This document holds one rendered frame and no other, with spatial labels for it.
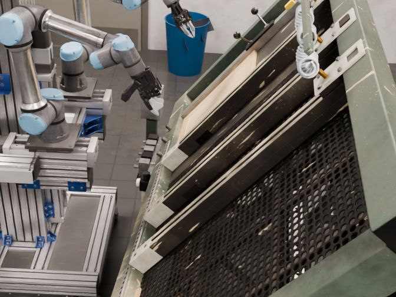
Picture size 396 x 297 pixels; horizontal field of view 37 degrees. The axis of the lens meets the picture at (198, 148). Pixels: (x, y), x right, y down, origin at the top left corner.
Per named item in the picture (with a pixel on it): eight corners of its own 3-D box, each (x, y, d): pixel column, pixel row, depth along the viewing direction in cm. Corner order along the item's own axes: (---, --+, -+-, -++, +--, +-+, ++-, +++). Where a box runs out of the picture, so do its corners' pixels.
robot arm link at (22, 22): (59, 122, 268) (33, 5, 239) (44, 139, 255) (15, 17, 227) (36, 121, 271) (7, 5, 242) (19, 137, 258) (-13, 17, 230)
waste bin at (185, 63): (211, 60, 601) (215, 8, 570) (211, 80, 564) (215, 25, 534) (164, 58, 600) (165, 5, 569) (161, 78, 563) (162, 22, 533)
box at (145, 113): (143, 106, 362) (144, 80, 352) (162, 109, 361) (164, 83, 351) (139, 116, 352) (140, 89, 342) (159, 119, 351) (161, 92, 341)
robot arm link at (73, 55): (56, 71, 313) (54, 47, 305) (70, 61, 323) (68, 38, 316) (76, 76, 309) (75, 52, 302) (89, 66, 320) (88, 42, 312)
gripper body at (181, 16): (181, 27, 291) (168, 7, 285) (177, 26, 298) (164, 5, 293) (194, 19, 291) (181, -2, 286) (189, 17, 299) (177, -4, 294)
